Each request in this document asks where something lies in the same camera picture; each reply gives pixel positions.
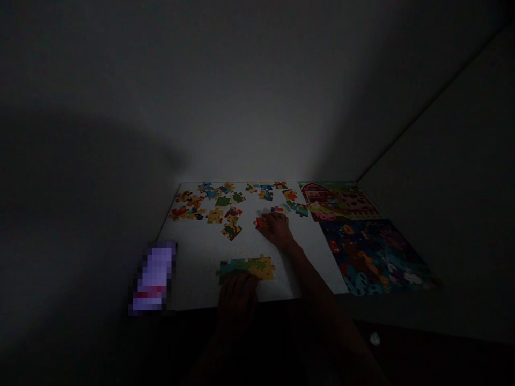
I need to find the finished blue sea picture puzzle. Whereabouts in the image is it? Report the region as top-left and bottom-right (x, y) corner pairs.
(320, 218), (442, 298)

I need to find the scatter of loose puzzle pieces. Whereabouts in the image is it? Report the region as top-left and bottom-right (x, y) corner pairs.
(168, 181), (311, 242)

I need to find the finished farm picture puzzle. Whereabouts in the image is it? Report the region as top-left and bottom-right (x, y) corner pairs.
(297, 181), (380, 223)

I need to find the person's right hand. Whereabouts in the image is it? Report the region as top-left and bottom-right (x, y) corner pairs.
(259, 212), (301, 249)

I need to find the person's left hand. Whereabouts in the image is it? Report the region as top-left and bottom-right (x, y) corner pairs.
(218, 272), (261, 321)

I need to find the green yellow joined puzzle section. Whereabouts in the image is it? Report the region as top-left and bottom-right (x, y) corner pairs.
(216, 254), (277, 287)

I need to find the dark flat phone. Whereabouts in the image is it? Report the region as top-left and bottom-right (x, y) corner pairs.
(128, 240), (178, 318)

